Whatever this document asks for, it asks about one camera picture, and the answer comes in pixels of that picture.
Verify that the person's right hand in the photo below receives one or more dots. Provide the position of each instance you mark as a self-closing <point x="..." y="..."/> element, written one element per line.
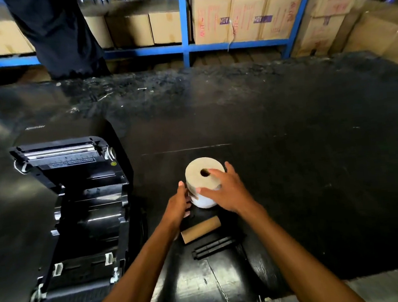
<point x="230" y="191"/>

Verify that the person's left hand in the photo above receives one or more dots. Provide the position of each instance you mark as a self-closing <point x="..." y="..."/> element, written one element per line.
<point x="175" y="206"/>

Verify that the person's right thumb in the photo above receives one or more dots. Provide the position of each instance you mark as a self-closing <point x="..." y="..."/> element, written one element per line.
<point x="207" y="191"/>

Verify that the person's left thumb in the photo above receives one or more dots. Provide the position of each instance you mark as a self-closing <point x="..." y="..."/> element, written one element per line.
<point x="187" y="212"/>

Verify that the person's right middle finger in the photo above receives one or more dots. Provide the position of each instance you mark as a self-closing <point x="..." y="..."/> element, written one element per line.
<point x="230" y="169"/>

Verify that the white label paper roll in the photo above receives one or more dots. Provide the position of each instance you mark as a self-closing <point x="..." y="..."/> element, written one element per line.
<point x="201" y="182"/>

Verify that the person's right forearm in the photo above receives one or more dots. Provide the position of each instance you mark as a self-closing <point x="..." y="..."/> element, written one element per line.
<point x="298" y="258"/>

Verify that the person's left forearm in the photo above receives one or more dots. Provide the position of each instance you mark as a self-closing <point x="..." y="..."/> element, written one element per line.
<point x="140" y="272"/>

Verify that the brown cardboard tube core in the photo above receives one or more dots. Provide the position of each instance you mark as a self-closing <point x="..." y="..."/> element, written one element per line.
<point x="200" y="229"/>

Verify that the black plastic roll spindle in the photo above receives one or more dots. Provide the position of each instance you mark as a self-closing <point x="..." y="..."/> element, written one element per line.
<point x="212" y="247"/>

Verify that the black label printer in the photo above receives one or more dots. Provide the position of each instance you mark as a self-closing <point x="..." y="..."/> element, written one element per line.
<point x="82" y="208"/>

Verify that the blue metal shelf rack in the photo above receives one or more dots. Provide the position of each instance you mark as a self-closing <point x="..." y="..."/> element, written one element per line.
<point x="186" y="47"/>

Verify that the row of cardboard boxes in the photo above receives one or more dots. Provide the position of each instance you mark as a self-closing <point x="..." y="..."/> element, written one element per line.
<point x="243" y="18"/>

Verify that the stack of large cardboard cartons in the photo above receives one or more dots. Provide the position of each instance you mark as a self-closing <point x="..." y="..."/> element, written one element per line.
<point x="366" y="33"/>

